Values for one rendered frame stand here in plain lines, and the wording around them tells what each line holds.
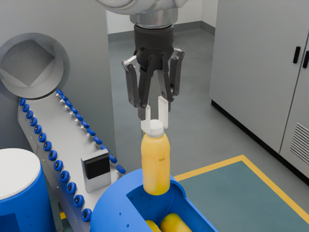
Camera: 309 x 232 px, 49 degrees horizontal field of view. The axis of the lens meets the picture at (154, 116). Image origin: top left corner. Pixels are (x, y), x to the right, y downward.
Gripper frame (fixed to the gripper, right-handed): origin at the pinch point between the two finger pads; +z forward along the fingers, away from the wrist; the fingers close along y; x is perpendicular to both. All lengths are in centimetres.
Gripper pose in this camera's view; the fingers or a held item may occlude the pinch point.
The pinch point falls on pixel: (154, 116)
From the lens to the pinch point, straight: 74.4
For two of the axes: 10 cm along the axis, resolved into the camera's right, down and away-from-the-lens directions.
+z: 0.1, 8.5, 5.2
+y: -8.6, 2.7, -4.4
